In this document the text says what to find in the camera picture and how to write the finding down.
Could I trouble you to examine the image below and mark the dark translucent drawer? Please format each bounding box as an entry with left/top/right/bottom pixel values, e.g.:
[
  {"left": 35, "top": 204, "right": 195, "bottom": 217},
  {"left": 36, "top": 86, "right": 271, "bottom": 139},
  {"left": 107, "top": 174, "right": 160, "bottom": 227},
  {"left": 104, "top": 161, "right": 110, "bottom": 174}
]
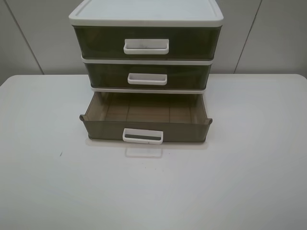
[
  {"left": 80, "top": 92, "right": 213, "bottom": 144},
  {"left": 85, "top": 64, "right": 211, "bottom": 90},
  {"left": 74, "top": 26, "right": 221, "bottom": 61}
]

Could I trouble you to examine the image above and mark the white plastic drawer cabinet frame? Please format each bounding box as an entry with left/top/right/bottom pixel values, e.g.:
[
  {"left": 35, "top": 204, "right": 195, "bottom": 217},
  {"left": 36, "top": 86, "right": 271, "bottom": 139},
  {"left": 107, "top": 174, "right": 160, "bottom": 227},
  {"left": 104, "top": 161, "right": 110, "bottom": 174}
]
[{"left": 69, "top": 0, "right": 224, "bottom": 94}]

